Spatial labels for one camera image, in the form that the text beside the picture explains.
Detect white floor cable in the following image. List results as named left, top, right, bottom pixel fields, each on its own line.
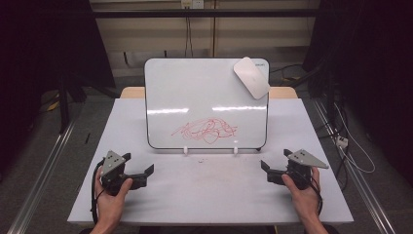
left=333, top=102, right=377, bottom=175

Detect white power strip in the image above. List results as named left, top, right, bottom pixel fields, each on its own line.
left=335, top=135, right=350, bottom=149

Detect wooden table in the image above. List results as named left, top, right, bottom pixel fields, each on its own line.
left=120, top=86, right=299, bottom=100

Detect black metal stand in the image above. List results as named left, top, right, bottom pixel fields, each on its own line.
left=57, top=72, right=90, bottom=135

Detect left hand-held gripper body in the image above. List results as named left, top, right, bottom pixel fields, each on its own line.
left=98, top=150, right=148, bottom=197

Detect black hanging wall cable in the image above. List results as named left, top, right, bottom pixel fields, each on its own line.
left=184, top=8, right=195, bottom=59

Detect person's right hand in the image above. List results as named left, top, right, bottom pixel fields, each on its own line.
left=281, top=167, right=322, bottom=224

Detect black horizontal metal bar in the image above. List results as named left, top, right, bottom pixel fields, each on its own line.
left=92, top=8, right=319, bottom=20

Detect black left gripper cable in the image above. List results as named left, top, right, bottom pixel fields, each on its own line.
left=90, top=160, right=107, bottom=225

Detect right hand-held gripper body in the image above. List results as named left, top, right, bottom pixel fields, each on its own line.
left=267, top=148, right=330, bottom=191

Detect aluminium floor rail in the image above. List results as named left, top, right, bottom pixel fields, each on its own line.
left=312, top=97, right=396, bottom=234
left=6, top=121, right=76, bottom=234

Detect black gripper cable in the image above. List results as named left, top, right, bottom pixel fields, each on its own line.
left=90, top=160, right=107, bottom=225
left=306, top=175, right=324, bottom=216

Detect person's left hand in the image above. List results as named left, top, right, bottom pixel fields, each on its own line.
left=94, top=168, right=134, bottom=226

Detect wall power outlet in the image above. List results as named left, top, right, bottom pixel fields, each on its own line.
left=180, top=0, right=206, bottom=10

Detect white whiteboard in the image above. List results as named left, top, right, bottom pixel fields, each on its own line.
left=143, top=58, right=271, bottom=151

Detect white whiteboard eraser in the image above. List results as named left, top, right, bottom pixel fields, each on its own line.
left=233, top=57, right=271, bottom=100

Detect black floor cable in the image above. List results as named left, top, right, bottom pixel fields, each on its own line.
left=269, top=63, right=304, bottom=75

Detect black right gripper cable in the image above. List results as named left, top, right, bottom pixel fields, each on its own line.
left=306, top=175, right=324, bottom=216

